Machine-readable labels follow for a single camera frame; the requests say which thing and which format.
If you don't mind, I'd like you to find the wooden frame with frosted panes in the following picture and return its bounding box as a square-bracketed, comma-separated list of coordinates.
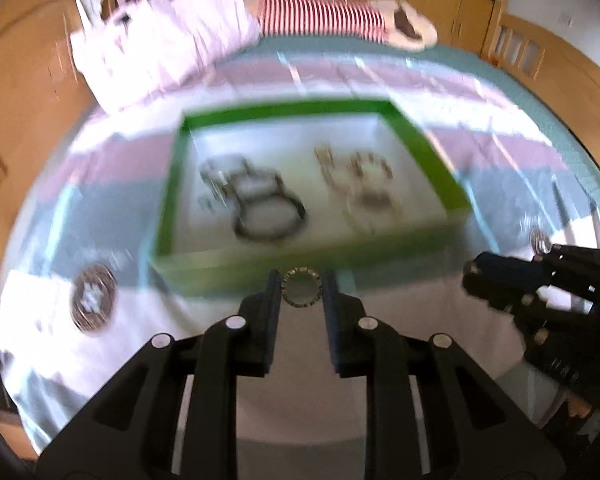
[480, 7, 600, 173]

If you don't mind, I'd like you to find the printed patchwork bed sheet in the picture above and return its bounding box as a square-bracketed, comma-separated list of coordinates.
[0, 35, 600, 456]

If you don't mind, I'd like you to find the wooden wardrobe panel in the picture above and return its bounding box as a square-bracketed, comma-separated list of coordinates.
[0, 0, 98, 196]

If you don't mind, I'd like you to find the small beaded bracelet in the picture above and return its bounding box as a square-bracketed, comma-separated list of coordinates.
[281, 266, 324, 309]

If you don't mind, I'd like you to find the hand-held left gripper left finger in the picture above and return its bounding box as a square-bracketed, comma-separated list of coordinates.
[35, 269, 282, 480]

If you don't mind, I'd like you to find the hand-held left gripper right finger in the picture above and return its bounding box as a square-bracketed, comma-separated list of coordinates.
[322, 269, 566, 480]

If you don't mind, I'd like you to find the amber bead bracelet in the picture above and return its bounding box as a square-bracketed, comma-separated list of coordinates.
[314, 146, 396, 198]

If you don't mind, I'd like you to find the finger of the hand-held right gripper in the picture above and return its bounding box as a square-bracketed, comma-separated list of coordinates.
[472, 251, 556, 288]
[461, 267, 543, 317]

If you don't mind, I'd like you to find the dark bead bracelet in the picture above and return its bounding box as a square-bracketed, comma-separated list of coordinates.
[233, 193, 309, 244]

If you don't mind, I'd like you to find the red striped plush toy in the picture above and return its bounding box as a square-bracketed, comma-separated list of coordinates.
[250, 0, 439, 53]

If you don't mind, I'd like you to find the silver bracelet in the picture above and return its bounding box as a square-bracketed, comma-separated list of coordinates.
[198, 154, 248, 212]

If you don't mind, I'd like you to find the pink quilt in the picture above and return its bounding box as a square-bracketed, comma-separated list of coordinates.
[70, 0, 262, 113]

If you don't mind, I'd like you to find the green cardboard box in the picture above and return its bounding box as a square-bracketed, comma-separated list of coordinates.
[150, 100, 472, 297]

